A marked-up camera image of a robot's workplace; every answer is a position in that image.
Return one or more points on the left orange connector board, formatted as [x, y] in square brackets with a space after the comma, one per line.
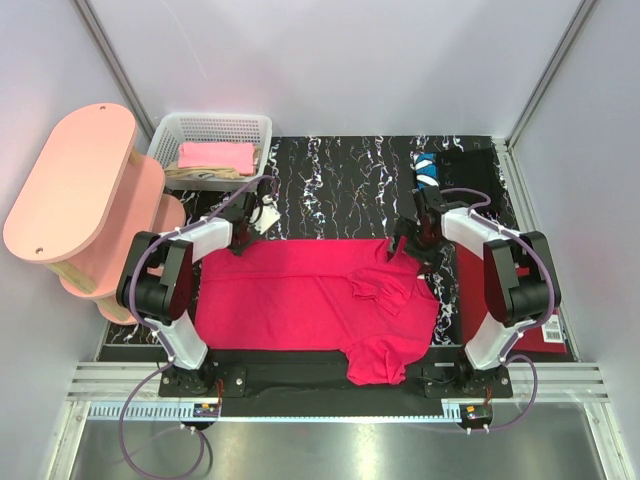
[207, 410]

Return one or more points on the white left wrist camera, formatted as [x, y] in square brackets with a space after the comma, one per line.
[265, 215]

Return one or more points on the black folded t shirt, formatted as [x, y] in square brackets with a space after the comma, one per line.
[455, 168]

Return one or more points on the right orange connector board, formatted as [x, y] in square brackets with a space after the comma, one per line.
[477, 413]

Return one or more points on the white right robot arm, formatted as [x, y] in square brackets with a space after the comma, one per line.
[521, 289]

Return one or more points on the white plastic basket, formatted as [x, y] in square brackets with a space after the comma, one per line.
[178, 128]

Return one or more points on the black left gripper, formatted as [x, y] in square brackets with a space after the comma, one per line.
[240, 239]

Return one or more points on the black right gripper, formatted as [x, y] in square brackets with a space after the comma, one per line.
[410, 245]

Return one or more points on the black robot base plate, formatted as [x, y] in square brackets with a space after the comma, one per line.
[309, 384]

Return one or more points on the red t shirt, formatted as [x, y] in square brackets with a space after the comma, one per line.
[355, 296]

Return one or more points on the orange connector board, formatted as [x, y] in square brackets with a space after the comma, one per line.
[207, 410]
[477, 413]

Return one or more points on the pink folded t shirt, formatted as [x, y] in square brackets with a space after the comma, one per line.
[237, 156]

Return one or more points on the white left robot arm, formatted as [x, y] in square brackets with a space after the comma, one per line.
[156, 283]

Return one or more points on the beige folded t shirt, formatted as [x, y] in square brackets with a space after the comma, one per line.
[173, 171]

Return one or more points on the pink three tier shelf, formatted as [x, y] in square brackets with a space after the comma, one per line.
[89, 193]

